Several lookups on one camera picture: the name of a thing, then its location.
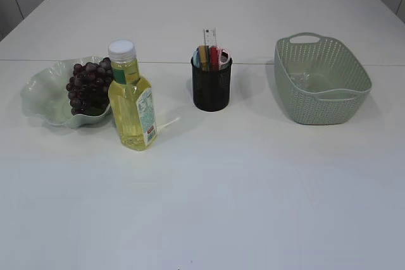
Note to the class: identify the pink scissors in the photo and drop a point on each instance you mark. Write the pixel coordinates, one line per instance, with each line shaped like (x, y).
(223, 58)

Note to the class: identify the green wavy glass plate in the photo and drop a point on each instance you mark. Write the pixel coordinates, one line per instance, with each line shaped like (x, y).
(45, 96)

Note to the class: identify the clear plastic ruler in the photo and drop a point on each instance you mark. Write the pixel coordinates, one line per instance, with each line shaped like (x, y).
(209, 37)

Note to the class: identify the gold glitter pen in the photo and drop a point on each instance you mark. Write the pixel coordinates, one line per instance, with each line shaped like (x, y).
(204, 57)

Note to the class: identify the red glitter pen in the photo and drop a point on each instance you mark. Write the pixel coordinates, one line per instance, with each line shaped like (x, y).
(214, 58)

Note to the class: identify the blue scissors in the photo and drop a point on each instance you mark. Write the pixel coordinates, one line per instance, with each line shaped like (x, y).
(196, 58)

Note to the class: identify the green plastic woven basket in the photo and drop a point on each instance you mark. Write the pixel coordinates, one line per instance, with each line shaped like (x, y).
(339, 85)

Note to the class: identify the red grape bunch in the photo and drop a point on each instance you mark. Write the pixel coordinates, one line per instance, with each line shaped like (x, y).
(88, 87)

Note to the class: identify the clear plastic sheet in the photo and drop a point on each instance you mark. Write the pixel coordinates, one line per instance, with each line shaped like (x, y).
(301, 80)

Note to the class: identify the black mesh pen holder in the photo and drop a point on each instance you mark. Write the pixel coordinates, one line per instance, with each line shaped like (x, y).
(211, 89)

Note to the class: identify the yellow liquid plastic bottle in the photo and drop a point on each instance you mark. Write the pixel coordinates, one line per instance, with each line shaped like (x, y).
(131, 98)

